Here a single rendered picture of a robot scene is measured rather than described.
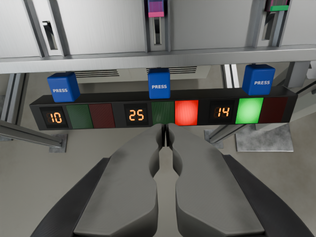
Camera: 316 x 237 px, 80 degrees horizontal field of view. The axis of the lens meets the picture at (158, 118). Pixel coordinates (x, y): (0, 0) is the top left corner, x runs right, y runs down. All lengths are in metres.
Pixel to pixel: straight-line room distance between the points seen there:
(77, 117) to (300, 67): 0.30
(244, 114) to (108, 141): 0.76
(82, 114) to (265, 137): 0.87
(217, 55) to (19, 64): 0.19
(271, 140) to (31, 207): 1.12
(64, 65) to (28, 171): 0.92
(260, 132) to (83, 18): 0.90
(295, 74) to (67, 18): 0.28
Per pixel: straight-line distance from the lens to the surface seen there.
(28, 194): 1.09
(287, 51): 0.22
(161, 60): 0.19
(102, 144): 0.95
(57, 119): 0.29
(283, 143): 1.04
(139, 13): 0.21
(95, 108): 0.26
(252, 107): 0.27
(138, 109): 0.25
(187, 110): 0.25
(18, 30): 0.26
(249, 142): 0.97
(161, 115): 0.25
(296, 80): 0.31
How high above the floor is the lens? 0.89
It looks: 74 degrees down
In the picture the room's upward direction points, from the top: 9 degrees counter-clockwise
